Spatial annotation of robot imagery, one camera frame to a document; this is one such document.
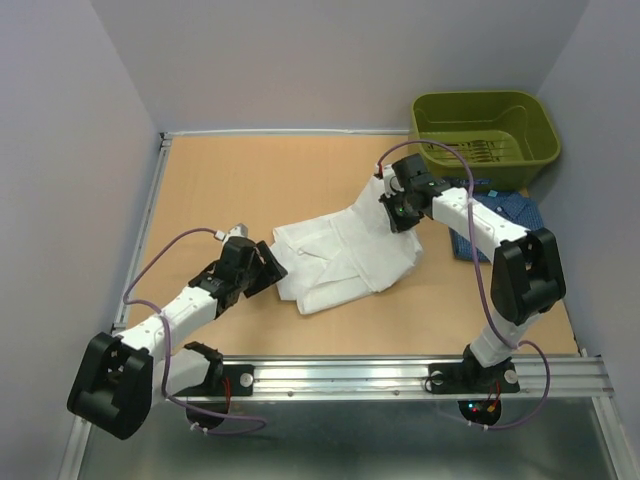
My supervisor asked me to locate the blue checked shirt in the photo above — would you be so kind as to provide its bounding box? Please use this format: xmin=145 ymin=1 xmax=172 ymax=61
xmin=447 ymin=177 xmax=544 ymax=262

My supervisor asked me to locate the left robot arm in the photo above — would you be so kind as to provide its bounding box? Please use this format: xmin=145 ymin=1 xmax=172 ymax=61
xmin=67 ymin=236 xmax=287 ymax=440

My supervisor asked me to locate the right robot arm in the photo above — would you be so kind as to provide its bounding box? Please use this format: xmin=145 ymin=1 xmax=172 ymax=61
xmin=380 ymin=179 xmax=566 ymax=390

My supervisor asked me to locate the aluminium front rail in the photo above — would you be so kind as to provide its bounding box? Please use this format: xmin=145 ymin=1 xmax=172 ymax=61
xmin=79 ymin=355 xmax=614 ymax=402

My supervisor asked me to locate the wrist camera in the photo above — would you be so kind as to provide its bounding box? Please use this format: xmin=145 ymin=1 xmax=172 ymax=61
xmin=223 ymin=223 xmax=249 ymax=242
xmin=391 ymin=154 xmax=434 ymax=193

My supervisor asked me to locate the green plastic tub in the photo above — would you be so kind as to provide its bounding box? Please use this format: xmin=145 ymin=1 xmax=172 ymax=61
xmin=410 ymin=90 xmax=561 ymax=192

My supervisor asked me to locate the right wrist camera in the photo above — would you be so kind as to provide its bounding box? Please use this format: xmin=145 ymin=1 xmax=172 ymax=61
xmin=391 ymin=154 xmax=434 ymax=193

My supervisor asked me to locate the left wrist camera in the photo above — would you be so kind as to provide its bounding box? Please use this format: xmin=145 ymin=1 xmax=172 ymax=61
xmin=223 ymin=223 xmax=249 ymax=242

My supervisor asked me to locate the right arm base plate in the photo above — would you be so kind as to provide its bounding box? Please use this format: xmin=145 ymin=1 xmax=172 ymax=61
xmin=426 ymin=362 xmax=520 ymax=395

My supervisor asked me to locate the white long sleeve shirt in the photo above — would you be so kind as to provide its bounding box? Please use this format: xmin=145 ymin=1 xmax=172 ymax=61
xmin=271 ymin=177 xmax=423 ymax=315

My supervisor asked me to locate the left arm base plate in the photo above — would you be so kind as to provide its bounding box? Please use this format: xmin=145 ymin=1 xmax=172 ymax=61
xmin=176 ymin=363 xmax=255 ymax=397

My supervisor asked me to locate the aluminium side rail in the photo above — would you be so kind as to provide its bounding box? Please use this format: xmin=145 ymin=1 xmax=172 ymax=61
xmin=106 ymin=132 xmax=172 ymax=334

